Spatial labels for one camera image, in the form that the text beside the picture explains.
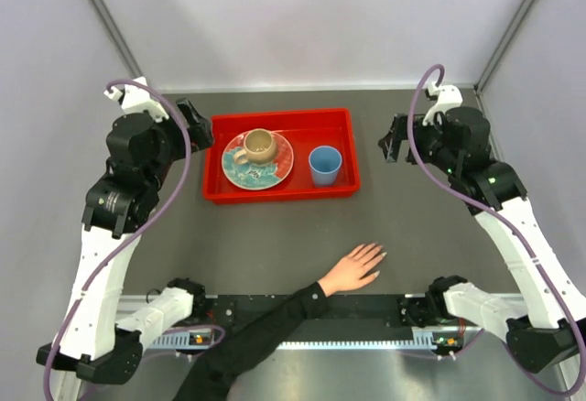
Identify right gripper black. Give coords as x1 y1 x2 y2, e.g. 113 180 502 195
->
379 113 460 176

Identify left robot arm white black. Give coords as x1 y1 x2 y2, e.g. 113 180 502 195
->
36 98 213 385

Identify black sleeved forearm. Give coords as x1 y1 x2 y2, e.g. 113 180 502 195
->
174 282 326 401

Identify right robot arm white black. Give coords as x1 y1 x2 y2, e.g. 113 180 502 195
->
378 107 585 374

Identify person's hand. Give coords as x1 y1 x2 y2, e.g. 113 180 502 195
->
318 243 386 297

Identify beige ceramic mug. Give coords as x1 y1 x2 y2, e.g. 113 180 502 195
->
233 128 277 165

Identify floral ceramic plate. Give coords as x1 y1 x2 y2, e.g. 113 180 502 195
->
221 128 294 190

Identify blue plastic cup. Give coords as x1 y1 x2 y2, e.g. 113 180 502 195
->
308 146 342 187

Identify red plastic tray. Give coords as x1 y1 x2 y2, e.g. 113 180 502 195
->
202 108 361 204

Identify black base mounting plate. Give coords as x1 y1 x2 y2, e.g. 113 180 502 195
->
201 294 434 327

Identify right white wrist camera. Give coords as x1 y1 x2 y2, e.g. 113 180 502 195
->
422 82 463 126

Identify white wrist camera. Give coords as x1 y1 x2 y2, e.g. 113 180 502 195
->
103 84 169 123
422 82 463 126

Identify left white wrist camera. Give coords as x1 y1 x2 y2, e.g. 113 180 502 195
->
103 84 169 123

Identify grey slotted cable duct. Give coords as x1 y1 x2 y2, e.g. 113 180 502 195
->
148 328 462 352

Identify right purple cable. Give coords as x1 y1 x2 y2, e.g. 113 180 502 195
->
407 63 582 396

